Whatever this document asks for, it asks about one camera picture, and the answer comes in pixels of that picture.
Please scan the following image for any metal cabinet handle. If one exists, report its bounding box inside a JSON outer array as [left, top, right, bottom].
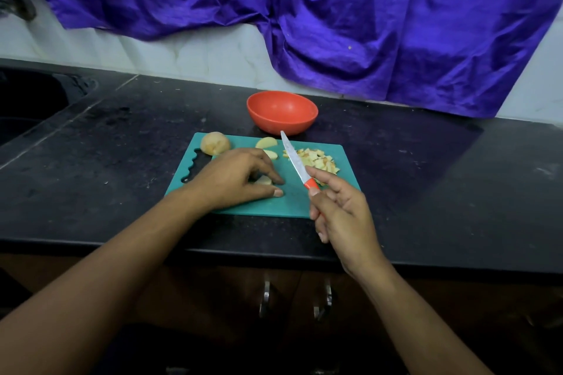
[[313, 278, 336, 322], [259, 275, 273, 319]]

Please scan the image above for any brown potato half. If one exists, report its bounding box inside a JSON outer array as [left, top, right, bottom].
[[201, 131, 232, 157]]

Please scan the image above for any dark kitchen sink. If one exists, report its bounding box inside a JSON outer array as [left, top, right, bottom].
[[0, 67, 96, 150]]

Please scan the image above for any person's right forearm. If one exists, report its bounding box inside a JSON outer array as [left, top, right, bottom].
[[356, 254, 494, 375]]

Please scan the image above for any pile of diced apple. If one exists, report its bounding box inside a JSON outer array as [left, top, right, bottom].
[[283, 148, 341, 175]]

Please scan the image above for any red-handled kitchen knife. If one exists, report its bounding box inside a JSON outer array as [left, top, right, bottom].
[[280, 130, 321, 196]]

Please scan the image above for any metal faucet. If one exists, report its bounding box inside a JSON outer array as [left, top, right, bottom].
[[0, 0, 38, 22]]

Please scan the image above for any person's left hand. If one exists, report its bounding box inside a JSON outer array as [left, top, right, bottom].
[[186, 149, 286, 213]]

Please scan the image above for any teal plastic cutting board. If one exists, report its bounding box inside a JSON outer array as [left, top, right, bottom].
[[165, 132, 362, 219]]

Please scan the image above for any person's left forearm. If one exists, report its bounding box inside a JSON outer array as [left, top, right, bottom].
[[0, 186, 212, 375]]

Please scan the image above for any purple cloth curtain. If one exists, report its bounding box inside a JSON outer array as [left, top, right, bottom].
[[18, 0, 563, 118]]

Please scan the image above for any person's right hand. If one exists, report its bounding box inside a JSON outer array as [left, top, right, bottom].
[[305, 167, 388, 279]]

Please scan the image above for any orange bowl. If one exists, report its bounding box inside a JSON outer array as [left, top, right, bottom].
[[246, 91, 320, 137]]

